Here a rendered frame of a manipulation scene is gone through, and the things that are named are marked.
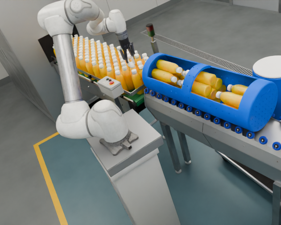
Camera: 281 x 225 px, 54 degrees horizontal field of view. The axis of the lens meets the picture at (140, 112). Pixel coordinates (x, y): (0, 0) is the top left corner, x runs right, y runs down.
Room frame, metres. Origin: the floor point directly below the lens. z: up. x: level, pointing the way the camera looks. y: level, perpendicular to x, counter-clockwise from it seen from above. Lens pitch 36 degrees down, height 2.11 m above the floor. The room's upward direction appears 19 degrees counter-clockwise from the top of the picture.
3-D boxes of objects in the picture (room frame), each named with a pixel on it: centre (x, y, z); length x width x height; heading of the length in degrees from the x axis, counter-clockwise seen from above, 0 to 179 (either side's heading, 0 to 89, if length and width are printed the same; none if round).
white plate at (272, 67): (1.50, -0.95, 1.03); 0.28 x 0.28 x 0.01
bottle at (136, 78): (1.96, -0.06, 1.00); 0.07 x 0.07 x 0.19
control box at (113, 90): (1.93, 0.16, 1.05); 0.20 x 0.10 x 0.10; 29
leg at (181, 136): (1.87, -0.29, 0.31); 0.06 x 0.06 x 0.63; 29
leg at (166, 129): (1.80, -0.16, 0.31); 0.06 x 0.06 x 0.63; 29
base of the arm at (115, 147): (1.24, 0.17, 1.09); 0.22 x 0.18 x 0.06; 26
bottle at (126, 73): (2.07, 0.00, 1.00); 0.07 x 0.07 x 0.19
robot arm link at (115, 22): (2.03, -0.05, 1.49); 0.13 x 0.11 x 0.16; 70
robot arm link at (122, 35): (2.03, -0.06, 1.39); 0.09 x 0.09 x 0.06
